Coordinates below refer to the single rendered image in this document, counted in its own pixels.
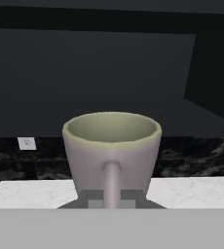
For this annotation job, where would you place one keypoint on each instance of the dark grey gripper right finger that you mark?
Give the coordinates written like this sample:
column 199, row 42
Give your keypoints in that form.
column 133, row 201

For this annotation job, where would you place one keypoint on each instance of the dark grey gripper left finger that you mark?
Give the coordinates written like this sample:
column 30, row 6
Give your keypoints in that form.
column 91, row 201

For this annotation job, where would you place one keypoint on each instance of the dark open cabinet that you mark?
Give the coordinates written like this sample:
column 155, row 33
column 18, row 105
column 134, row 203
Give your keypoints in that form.
column 84, row 71

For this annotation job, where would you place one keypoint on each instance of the white wall socket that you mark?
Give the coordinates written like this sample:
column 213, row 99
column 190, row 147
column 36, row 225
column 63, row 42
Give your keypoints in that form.
column 27, row 143

